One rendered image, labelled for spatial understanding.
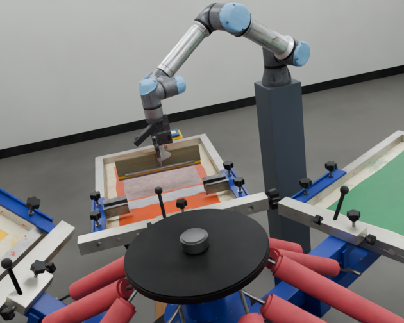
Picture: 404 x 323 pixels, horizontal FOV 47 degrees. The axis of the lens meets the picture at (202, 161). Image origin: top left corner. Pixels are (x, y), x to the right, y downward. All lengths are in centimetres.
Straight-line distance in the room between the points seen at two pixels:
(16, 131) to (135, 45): 167
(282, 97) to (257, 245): 149
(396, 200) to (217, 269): 103
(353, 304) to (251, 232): 26
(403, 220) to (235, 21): 100
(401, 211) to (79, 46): 427
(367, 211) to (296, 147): 85
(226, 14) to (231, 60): 369
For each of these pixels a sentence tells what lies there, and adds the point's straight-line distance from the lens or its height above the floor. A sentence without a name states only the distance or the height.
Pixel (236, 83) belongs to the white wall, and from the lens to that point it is 573.
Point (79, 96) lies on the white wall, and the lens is 553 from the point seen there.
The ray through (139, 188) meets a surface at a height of 96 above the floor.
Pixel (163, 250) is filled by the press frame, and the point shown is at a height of 132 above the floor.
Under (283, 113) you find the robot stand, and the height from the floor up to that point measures 106.
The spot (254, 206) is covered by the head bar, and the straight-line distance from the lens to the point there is 169.
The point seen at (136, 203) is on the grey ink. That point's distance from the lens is 197.
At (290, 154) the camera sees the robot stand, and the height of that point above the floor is 82.
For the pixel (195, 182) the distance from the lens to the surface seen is 205.
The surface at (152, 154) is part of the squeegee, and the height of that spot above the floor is 114.
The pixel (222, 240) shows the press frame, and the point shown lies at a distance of 101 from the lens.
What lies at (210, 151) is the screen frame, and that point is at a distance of 224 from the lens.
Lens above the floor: 189
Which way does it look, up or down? 25 degrees down
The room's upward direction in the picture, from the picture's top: 9 degrees counter-clockwise
